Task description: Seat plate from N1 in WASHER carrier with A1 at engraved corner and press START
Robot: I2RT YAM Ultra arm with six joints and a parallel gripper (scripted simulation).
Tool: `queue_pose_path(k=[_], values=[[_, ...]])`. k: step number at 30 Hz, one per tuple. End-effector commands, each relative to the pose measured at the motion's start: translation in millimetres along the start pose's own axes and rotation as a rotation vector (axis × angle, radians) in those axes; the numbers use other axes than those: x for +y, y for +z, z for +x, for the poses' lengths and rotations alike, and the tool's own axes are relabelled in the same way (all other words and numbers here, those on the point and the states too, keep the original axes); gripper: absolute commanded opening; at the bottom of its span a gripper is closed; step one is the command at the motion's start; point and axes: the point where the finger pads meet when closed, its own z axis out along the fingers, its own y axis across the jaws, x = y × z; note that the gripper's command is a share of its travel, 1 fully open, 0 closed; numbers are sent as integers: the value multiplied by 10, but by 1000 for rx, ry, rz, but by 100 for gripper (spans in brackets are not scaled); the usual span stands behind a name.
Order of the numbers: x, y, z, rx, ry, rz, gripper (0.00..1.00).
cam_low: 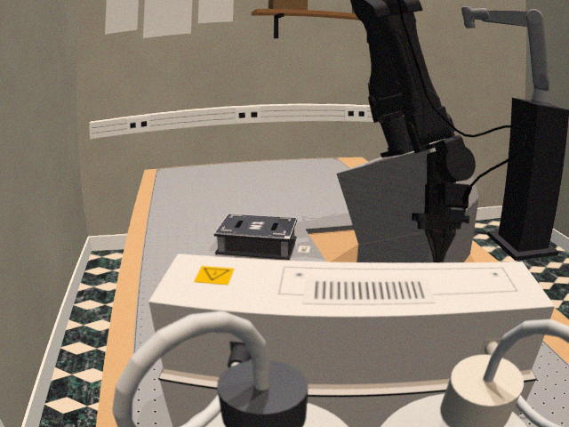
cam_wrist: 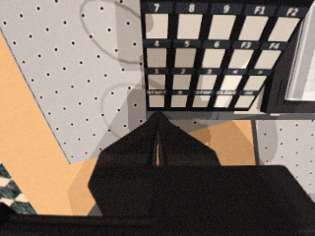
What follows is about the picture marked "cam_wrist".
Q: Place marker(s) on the white microplate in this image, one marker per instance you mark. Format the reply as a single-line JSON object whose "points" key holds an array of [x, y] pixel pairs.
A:
{"points": [[301, 78]]}

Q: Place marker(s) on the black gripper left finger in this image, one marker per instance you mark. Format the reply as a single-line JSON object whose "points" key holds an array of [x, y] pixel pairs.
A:
{"points": [[135, 147]]}

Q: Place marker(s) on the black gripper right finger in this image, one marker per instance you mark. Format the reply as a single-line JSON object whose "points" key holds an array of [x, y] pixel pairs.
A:
{"points": [[180, 148]]}

